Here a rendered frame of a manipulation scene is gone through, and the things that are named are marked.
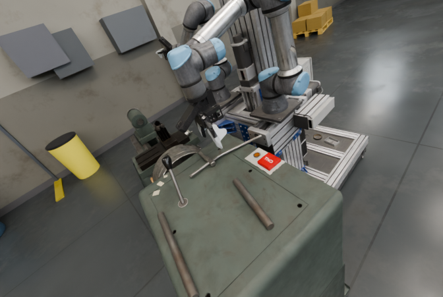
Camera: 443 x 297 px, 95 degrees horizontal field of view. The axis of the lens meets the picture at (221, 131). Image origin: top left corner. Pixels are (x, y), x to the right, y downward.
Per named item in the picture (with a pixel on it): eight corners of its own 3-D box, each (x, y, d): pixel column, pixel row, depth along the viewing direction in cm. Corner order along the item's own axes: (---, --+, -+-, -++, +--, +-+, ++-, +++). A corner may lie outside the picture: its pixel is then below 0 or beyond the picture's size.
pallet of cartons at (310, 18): (308, 25, 747) (306, 0, 705) (341, 20, 665) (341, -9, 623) (286, 39, 683) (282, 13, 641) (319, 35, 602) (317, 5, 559)
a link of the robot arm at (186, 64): (195, 41, 60) (171, 53, 56) (208, 76, 65) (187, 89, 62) (182, 43, 65) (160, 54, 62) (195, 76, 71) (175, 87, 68)
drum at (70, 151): (99, 159, 398) (73, 128, 360) (104, 167, 364) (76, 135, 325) (75, 174, 378) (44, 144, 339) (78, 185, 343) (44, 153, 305)
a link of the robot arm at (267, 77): (269, 86, 122) (265, 64, 115) (289, 88, 112) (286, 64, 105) (257, 96, 117) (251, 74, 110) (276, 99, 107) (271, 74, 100)
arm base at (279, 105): (271, 99, 129) (269, 85, 124) (293, 102, 118) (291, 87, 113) (257, 111, 122) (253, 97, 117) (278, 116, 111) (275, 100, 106)
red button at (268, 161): (281, 162, 71) (281, 158, 70) (269, 172, 69) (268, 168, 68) (269, 155, 76) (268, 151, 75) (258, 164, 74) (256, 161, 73)
